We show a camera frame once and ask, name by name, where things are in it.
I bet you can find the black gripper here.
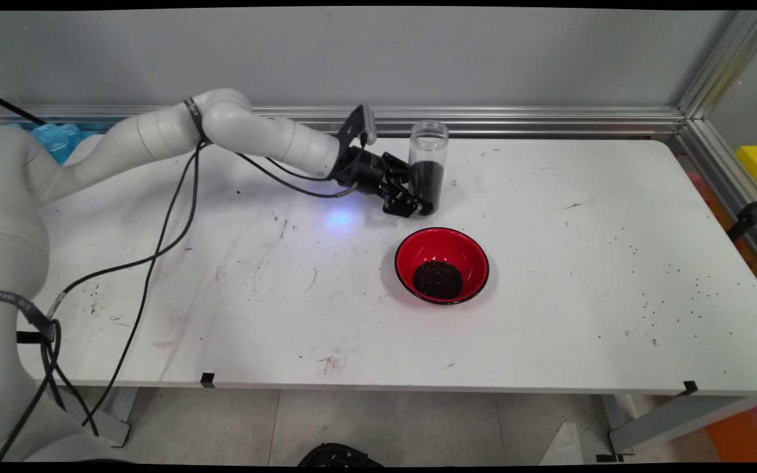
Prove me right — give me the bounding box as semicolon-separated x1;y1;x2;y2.
331;146;433;218

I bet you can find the black seed pile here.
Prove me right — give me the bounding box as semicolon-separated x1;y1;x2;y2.
409;160;446;212
413;261;464;300

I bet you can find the clear plastic jar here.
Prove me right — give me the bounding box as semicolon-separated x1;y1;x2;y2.
409;120;449;215

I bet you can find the red bowl with black rim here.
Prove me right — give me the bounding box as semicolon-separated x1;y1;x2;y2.
394;227;490;305

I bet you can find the black floor object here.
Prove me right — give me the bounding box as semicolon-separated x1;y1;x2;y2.
298;443;384;467

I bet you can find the blue plastic bag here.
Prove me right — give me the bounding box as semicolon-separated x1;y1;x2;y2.
7;122;100;165

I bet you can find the grey table leg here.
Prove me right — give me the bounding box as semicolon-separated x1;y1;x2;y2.
57;386;139;447
599;393;757;461

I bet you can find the orange plastic bin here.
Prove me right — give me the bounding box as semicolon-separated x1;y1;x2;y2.
706;397;757;462

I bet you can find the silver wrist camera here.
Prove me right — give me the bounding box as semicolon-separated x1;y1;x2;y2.
359;104;378;146

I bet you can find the long aluminium frame rail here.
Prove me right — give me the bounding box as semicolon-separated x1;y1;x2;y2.
0;105;685;139

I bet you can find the black cable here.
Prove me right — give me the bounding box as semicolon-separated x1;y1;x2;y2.
0;141;359;461
0;87;47;127
47;131;376;323

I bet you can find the black velcro strap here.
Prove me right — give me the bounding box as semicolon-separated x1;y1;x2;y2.
183;99;212;144

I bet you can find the short aluminium frame rail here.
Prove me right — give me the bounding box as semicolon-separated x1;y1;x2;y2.
674;118;757;283

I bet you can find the aluminium frame corner post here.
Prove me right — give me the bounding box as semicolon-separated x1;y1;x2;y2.
677;10;757;120

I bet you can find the grey printed strap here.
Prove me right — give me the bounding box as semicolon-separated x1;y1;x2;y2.
0;290;57;342

